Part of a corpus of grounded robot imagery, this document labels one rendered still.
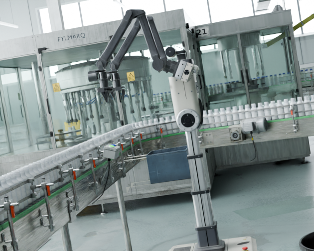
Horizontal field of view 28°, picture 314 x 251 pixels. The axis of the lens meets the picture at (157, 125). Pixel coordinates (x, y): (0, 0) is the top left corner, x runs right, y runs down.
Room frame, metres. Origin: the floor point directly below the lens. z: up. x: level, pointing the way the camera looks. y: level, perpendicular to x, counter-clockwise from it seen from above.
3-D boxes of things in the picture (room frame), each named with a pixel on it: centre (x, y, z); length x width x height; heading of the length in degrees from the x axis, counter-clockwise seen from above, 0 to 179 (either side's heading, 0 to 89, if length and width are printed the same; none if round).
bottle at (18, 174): (2.76, 0.65, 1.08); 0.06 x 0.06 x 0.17
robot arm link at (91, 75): (4.18, 0.34, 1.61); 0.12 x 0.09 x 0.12; 83
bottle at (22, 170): (2.82, 0.64, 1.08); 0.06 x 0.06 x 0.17
